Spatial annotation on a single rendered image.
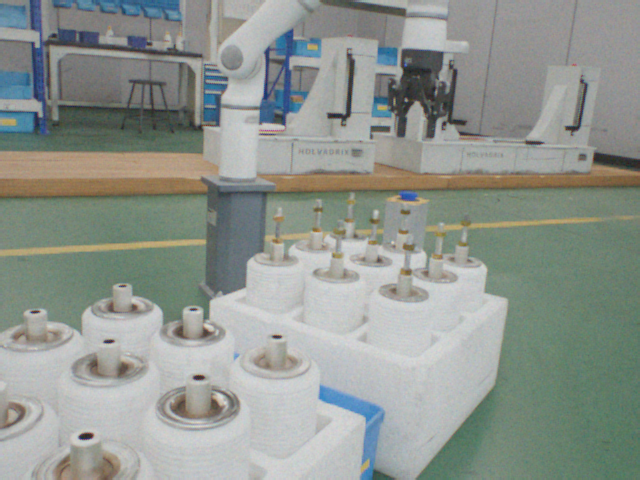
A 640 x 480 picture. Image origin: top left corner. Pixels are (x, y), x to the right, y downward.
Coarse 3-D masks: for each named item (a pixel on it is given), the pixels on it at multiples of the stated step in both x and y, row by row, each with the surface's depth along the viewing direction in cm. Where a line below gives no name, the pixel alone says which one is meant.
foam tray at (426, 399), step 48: (240, 336) 98; (288, 336) 93; (336, 336) 90; (432, 336) 94; (480, 336) 102; (336, 384) 90; (384, 384) 85; (432, 384) 85; (480, 384) 108; (384, 432) 87; (432, 432) 90
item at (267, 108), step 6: (216, 102) 564; (264, 102) 541; (270, 102) 544; (276, 102) 548; (216, 108) 566; (264, 108) 544; (270, 108) 547; (216, 114) 568; (264, 114) 546; (270, 114) 549; (216, 120) 569; (264, 120) 548; (270, 120) 551; (216, 126) 571
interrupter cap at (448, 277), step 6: (414, 270) 100; (420, 270) 101; (426, 270) 101; (444, 270) 102; (414, 276) 98; (420, 276) 97; (426, 276) 98; (444, 276) 100; (450, 276) 99; (456, 276) 99; (432, 282) 96; (438, 282) 96; (444, 282) 96; (450, 282) 96
